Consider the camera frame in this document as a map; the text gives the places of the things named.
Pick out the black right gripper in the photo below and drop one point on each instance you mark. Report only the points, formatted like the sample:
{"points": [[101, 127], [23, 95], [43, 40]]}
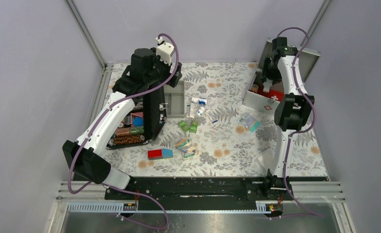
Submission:
{"points": [[275, 77]]}

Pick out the white plastic bottle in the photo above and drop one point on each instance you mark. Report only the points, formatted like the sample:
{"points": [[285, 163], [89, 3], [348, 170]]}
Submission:
{"points": [[267, 85]]}

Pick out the brown medicine bottle orange cap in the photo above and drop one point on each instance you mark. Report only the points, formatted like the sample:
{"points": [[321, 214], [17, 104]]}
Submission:
{"points": [[254, 88]]}

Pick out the red first aid pouch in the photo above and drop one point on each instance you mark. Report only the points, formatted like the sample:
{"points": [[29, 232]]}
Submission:
{"points": [[274, 95]]}

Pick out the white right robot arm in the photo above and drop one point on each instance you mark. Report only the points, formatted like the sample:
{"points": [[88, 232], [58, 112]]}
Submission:
{"points": [[290, 116]]}

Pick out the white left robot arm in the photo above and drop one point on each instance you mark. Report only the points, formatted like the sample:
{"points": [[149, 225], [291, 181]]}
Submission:
{"points": [[84, 156]]}

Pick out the grey metal box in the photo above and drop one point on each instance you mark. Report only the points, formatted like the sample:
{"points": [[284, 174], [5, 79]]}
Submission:
{"points": [[267, 102]]}

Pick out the clear bag teal item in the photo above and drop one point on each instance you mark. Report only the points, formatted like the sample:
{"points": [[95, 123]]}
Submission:
{"points": [[249, 122]]}

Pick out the white blue small tube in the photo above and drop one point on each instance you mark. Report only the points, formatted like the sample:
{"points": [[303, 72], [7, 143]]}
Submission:
{"points": [[210, 115]]}

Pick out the white bandage roll blue label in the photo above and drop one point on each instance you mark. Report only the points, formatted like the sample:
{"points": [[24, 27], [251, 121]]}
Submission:
{"points": [[198, 100]]}

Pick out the white flat wrapped bandage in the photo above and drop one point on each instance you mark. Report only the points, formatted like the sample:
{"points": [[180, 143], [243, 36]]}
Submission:
{"points": [[192, 110]]}

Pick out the green wind oil box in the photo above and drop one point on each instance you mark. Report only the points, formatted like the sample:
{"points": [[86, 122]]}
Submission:
{"points": [[193, 126]]}

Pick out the grey plastic tray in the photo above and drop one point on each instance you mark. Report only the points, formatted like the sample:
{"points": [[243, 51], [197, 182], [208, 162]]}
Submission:
{"points": [[175, 97]]}

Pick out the striped bandage packet stack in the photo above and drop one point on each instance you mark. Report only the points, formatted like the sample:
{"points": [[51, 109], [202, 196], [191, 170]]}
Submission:
{"points": [[186, 147]]}

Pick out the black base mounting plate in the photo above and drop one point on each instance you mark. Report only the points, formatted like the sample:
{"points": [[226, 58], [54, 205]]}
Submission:
{"points": [[201, 193]]}

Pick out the red blue box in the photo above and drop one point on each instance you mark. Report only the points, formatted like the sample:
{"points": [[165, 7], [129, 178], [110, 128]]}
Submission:
{"points": [[160, 154]]}

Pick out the black open case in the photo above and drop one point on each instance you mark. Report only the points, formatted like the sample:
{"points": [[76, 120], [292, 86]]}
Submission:
{"points": [[144, 122]]}

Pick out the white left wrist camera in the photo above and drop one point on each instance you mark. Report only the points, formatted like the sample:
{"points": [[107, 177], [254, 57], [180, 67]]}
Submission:
{"points": [[165, 51]]}

